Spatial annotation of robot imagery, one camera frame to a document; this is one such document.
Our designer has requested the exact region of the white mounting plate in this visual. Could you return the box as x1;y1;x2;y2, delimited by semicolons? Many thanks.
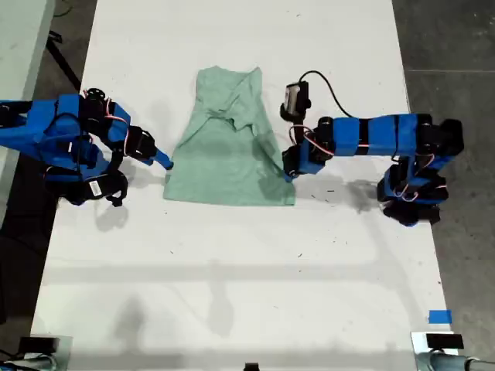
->
410;331;466;355

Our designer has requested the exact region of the thin black camera cable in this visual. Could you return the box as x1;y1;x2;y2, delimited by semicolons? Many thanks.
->
298;70;364;119

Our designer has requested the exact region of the pale green T-shirt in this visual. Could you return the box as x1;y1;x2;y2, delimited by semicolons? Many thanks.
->
162;65;297;208

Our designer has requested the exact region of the pale grey side table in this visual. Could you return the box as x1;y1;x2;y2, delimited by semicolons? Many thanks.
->
0;0;56;227

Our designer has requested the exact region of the short black camera stalk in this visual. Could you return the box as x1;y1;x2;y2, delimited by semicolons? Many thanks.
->
289;120;306;146
109;146;125;177

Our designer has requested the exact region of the black camera box silver face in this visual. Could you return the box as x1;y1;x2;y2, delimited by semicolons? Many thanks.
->
280;80;312;123

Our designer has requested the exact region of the black stand leg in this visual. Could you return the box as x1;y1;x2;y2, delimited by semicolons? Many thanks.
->
46;32;83;92

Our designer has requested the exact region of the black camera box white label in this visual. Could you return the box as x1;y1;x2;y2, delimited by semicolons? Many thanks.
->
83;172;129;209

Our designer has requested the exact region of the blue tape strip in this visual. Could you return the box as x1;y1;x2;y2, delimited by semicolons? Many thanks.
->
428;309;452;325

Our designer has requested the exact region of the small black box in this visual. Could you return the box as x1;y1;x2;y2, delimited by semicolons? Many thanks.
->
19;337;61;353
426;334;464;350

